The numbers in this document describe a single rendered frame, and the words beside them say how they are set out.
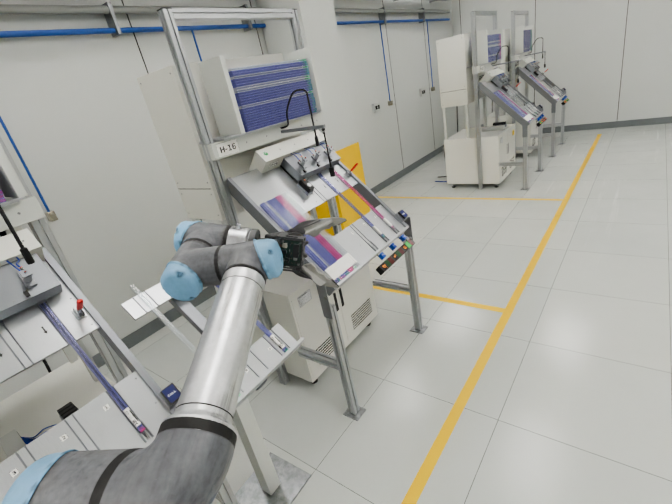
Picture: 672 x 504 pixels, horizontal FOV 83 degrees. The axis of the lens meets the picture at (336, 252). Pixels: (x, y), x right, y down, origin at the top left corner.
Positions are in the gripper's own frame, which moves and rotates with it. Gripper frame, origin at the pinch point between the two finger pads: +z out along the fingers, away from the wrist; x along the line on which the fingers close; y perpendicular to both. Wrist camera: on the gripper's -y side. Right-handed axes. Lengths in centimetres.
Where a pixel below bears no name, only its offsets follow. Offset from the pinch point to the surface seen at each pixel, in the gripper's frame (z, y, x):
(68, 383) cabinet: -105, -58, -79
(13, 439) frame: -100, -26, -80
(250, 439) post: -26, -47, -87
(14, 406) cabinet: -120, -49, -86
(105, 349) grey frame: -83, -47, -56
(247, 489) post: -28, -57, -121
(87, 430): -62, -6, -57
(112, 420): -58, -10, -56
